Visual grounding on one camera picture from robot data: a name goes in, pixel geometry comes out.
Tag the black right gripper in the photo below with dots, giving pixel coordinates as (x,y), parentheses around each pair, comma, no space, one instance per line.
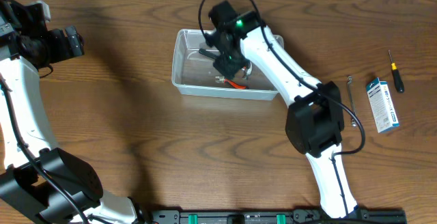
(226,68)

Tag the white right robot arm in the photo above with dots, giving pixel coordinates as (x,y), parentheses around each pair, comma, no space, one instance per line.
(314,110)

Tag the red handled pliers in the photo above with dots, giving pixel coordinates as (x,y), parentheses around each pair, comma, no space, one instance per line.
(237,82)

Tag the clear plastic container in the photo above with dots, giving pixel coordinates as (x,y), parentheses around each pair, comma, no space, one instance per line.
(193,74)

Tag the white blue cardboard box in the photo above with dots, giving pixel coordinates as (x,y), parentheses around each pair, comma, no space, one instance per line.
(382,106)

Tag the black yellow screwdriver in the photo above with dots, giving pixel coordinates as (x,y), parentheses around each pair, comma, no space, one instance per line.
(399,85)

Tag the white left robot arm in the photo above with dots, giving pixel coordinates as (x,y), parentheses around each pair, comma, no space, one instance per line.
(42,181)

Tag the silver offset wrench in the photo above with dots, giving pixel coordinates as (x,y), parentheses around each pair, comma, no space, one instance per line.
(353,109)

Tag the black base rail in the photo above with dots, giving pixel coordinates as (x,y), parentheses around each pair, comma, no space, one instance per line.
(296,216)

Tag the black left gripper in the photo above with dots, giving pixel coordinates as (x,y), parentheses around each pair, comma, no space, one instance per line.
(54,40)

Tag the small claw hammer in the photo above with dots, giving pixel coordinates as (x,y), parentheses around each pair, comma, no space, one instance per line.
(206,53)

